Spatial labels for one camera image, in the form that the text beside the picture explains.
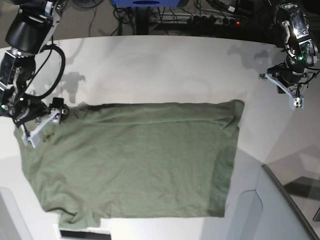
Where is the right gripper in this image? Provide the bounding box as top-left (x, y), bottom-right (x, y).
top-left (13, 97), bottom-right (69, 148)

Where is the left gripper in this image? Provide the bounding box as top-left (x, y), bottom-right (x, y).
top-left (258, 63), bottom-right (320, 110)

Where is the green t-shirt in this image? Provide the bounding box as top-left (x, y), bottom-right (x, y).
top-left (14, 100), bottom-right (245, 229)

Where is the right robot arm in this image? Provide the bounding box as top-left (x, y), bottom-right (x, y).
top-left (0, 0), bottom-right (69, 148)

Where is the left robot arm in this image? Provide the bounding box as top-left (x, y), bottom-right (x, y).
top-left (259, 0), bottom-right (320, 110)

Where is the black power strip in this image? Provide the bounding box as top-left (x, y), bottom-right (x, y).
top-left (149, 13), bottom-right (243, 27)

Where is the grey chair backrest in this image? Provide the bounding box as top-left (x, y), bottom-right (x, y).
top-left (262, 165), bottom-right (319, 240)

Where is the blue box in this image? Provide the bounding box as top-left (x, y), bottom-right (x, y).
top-left (111, 0), bottom-right (180, 8)

